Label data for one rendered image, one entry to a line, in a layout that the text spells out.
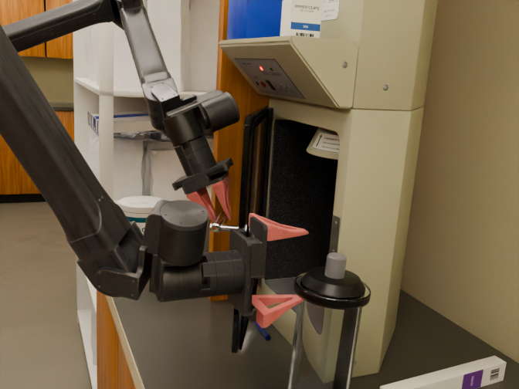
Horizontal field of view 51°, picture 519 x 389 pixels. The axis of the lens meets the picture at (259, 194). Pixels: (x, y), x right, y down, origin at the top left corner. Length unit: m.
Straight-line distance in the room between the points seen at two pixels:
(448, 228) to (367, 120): 0.53
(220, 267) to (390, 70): 0.41
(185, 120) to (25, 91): 0.35
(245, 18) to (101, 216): 0.48
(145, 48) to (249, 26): 0.25
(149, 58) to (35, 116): 0.49
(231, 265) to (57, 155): 0.25
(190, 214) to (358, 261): 0.37
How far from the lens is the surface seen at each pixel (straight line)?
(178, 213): 0.64
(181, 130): 0.92
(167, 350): 1.07
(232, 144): 1.17
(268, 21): 1.00
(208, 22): 2.20
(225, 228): 0.90
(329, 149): 0.96
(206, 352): 1.06
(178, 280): 0.67
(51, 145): 0.64
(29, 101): 0.64
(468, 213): 1.29
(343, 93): 0.84
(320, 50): 0.82
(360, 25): 0.86
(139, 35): 1.18
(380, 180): 0.90
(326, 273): 0.78
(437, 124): 1.36
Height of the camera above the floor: 1.46
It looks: 13 degrees down
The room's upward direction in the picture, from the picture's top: 4 degrees clockwise
